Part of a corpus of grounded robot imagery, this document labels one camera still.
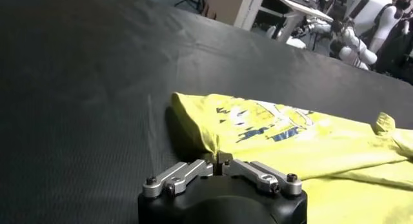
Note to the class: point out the black table cover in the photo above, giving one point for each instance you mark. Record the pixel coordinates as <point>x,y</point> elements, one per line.
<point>80,99</point>

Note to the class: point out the white standing desk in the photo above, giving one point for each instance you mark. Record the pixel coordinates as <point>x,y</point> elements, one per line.
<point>292,18</point>

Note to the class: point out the lime green printed t-shirt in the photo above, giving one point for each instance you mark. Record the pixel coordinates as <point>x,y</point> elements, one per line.
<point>322,154</point>

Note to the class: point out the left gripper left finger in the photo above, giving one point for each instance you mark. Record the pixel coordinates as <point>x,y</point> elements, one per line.
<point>180,177</point>

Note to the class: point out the tall white cardboard box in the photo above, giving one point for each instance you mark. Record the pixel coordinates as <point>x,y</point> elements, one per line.
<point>235,4</point>

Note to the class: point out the white humanoid robot with base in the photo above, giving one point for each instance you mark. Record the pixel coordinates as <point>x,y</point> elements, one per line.
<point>361,47</point>

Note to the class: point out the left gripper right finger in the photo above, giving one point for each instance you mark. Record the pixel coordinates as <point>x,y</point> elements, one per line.
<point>258,177</point>

